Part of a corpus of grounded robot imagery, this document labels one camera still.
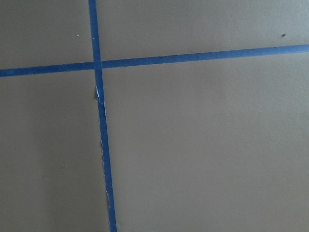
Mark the brown paper table cover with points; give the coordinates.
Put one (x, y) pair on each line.
(154, 115)

